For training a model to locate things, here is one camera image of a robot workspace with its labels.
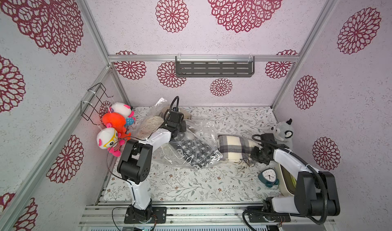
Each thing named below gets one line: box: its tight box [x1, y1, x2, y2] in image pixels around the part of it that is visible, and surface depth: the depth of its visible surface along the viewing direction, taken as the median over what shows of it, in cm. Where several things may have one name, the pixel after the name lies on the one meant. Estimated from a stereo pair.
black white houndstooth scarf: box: [174, 131, 224, 169], surface depth 89 cm
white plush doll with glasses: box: [96, 127, 126, 157], surface depth 81 cm
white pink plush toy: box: [108, 102, 136, 126], surface depth 96 cm
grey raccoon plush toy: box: [274, 118, 294, 150], surface depth 86 cm
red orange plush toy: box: [102, 112, 132, 141], surface depth 90 cm
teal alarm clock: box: [257, 168, 280, 189], surface depth 83 cm
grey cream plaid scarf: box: [217, 134, 261, 166], surface depth 91 cm
